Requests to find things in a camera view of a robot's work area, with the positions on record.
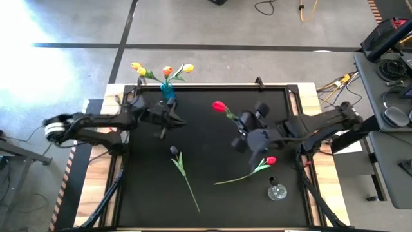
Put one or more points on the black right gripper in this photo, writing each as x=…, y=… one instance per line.
x=260, y=138

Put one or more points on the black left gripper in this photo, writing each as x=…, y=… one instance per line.
x=159, y=116

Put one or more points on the black leafy artificial tulip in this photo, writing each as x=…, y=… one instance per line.
x=174, y=150

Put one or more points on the blue glass vase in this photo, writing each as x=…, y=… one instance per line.
x=167, y=91

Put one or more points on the red artificial tulip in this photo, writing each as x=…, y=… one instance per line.
x=219, y=106
x=271, y=160

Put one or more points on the red-orange artificial tulip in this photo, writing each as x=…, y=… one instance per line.
x=167, y=71

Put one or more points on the yellow artificial tulip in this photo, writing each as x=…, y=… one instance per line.
x=141, y=71
x=188, y=68

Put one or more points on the black leafless artificial tulip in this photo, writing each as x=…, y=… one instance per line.
x=273, y=180

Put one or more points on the orange artificial tulip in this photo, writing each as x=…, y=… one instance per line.
x=136, y=65

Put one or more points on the clear glass vase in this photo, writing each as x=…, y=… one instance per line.
x=278, y=193

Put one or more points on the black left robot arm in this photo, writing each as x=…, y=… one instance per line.
x=103, y=119

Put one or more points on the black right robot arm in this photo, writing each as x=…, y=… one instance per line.
x=322, y=120

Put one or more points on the black table mat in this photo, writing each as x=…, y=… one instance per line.
x=161, y=180

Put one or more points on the white paper sheet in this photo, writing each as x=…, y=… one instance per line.
x=351, y=148

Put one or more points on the black hazard-striped floor mat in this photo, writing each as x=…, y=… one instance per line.
x=396, y=8
x=74, y=180

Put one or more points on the dark grey oval case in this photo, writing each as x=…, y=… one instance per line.
x=396, y=116

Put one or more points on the dark grey desk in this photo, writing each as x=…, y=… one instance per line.
x=392, y=167

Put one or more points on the grey side table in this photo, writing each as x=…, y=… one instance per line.
x=16, y=154

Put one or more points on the black slanted pole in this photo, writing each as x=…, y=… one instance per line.
x=389, y=42

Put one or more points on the black and red tool case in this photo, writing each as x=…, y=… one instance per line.
x=386, y=32

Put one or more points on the black clamp mount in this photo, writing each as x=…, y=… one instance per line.
x=259, y=82

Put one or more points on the black diagonal frame strut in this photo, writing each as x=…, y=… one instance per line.
x=106, y=199
x=318, y=199

